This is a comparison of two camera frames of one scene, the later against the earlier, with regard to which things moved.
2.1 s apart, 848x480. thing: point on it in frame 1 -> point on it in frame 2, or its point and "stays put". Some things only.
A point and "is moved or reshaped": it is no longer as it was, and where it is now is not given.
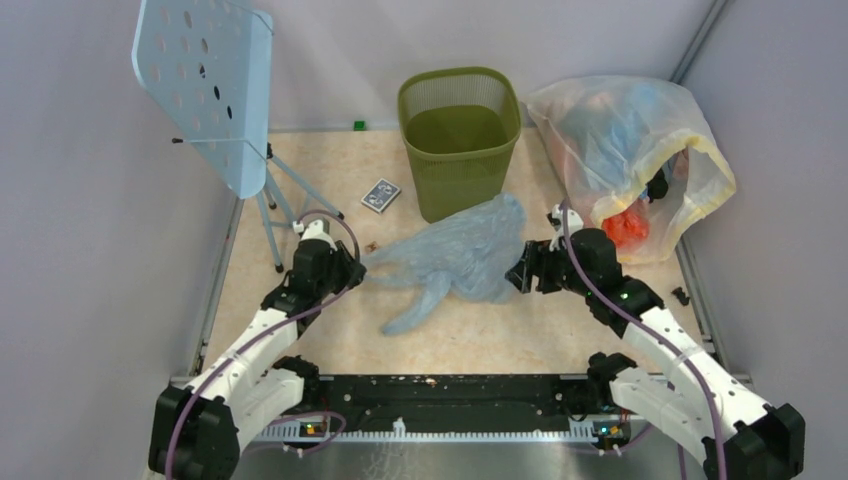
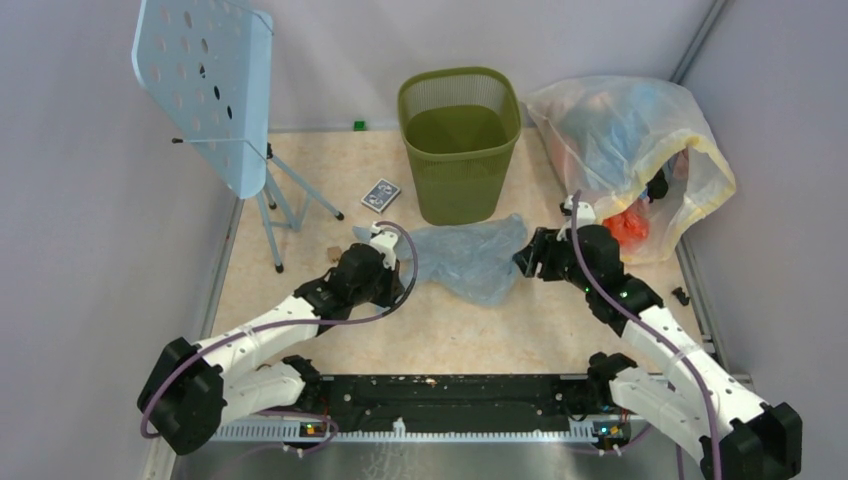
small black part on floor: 681,295 stays put
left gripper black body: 342,273 -> 383,282
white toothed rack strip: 580,429 stays put
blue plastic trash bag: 475,252 is moved or reshaped
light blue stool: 208,65 stays put
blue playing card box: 381,195 stays put
